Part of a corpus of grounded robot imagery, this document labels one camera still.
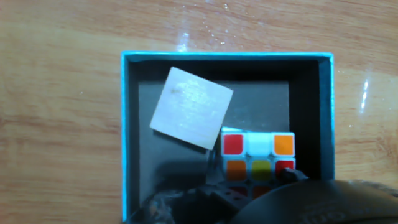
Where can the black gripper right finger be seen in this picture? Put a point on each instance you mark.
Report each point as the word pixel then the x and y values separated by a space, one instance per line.
pixel 293 176

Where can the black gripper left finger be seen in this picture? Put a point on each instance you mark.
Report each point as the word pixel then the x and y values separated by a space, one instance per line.
pixel 224 197

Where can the small Rubik's cube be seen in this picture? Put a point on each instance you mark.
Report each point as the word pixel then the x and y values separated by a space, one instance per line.
pixel 258 146

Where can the pale square wooden block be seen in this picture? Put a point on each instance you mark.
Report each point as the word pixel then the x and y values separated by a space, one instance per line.
pixel 189 109

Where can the light blue gift box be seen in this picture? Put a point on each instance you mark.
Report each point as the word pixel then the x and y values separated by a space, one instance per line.
pixel 326 109

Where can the wooden board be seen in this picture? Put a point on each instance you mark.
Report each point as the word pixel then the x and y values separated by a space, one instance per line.
pixel 62 93

